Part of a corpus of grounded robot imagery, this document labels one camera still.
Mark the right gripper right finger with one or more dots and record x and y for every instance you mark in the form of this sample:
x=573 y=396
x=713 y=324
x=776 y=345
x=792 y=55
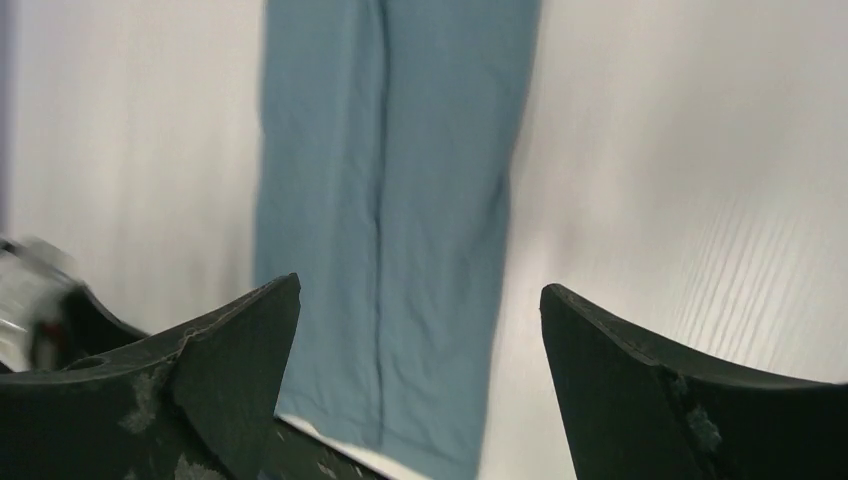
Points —
x=637 y=405

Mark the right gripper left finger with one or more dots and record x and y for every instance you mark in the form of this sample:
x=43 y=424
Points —
x=193 y=401

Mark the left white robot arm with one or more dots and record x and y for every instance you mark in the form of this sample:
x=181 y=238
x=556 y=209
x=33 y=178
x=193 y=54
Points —
x=50 y=318

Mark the blue t shirt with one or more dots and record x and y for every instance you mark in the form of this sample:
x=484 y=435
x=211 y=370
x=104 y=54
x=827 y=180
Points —
x=388 y=128

